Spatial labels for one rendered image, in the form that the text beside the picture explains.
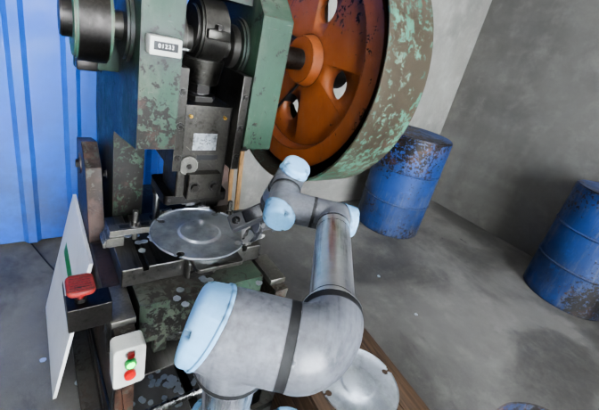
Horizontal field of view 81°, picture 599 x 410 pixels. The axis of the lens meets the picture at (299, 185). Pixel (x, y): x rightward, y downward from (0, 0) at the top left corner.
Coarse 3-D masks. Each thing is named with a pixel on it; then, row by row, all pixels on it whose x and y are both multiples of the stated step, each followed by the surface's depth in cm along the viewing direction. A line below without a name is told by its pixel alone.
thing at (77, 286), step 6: (72, 276) 84; (78, 276) 85; (84, 276) 85; (90, 276) 86; (66, 282) 82; (72, 282) 83; (78, 282) 83; (84, 282) 84; (90, 282) 84; (66, 288) 81; (72, 288) 81; (78, 288) 82; (84, 288) 82; (90, 288) 82; (66, 294) 80; (72, 294) 80; (78, 294) 81; (84, 294) 81
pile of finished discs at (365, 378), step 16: (368, 352) 135; (352, 368) 127; (368, 368) 129; (384, 368) 131; (336, 384) 120; (352, 384) 121; (368, 384) 122; (384, 384) 124; (336, 400) 115; (352, 400) 116; (368, 400) 117; (384, 400) 118
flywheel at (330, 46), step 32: (288, 0) 125; (320, 0) 112; (352, 0) 101; (384, 0) 89; (320, 32) 113; (352, 32) 102; (384, 32) 88; (320, 64) 113; (352, 64) 102; (320, 96) 115; (352, 96) 103; (288, 128) 130; (320, 128) 116; (352, 128) 99; (320, 160) 111
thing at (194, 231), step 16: (192, 208) 121; (160, 224) 109; (176, 224) 111; (192, 224) 111; (208, 224) 113; (224, 224) 117; (160, 240) 101; (176, 240) 103; (192, 240) 104; (208, 240) 105; (224, 240) 108; (240, 240) 110; (176, 256) 97; (192, 256) 98; (208, 256) 99; (224, 256) 100
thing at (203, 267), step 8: (232, 256) 102; (240, 256) 103; (192, 264) 96; (200, 264) 96; (208, 264) 96; (216, 264) 97; (224, 264) 98; (232, 264) 99; (240, 264) 101; (184, 272) 109; (192, 272) 107; (200, 272) 94; (208, 272) 112
